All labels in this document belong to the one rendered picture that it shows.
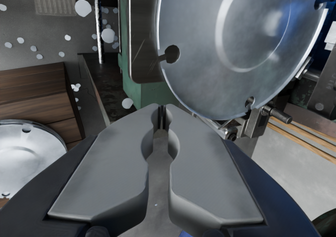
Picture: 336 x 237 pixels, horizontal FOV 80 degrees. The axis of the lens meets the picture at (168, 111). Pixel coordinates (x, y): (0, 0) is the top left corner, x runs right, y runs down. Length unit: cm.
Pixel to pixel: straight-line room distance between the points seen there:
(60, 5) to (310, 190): 192
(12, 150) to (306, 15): 78
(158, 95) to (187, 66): 17
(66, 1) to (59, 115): 38
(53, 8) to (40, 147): 45
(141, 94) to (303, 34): 30
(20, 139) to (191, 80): 59
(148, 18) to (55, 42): 81
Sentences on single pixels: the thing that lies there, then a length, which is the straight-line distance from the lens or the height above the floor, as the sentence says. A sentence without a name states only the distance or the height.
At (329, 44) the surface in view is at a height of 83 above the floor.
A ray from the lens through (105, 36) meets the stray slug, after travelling 36.
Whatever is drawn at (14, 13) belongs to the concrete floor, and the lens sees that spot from 101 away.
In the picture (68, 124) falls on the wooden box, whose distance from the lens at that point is 76.
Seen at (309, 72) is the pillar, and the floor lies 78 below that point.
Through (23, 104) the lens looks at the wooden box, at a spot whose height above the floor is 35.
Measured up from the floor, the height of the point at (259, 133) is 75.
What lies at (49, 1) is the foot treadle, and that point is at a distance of 84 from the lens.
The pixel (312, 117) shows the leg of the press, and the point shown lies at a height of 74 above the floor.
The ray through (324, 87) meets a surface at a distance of 32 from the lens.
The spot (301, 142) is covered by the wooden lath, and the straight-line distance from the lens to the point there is 152.
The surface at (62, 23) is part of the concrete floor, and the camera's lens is 100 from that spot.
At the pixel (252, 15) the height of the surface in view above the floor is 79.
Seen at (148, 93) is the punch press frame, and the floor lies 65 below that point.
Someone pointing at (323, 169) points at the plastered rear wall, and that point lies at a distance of 184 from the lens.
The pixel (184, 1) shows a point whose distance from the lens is 25.
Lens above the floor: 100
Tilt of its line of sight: 51 degrees down
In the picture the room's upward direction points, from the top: 137 degrees clockwise
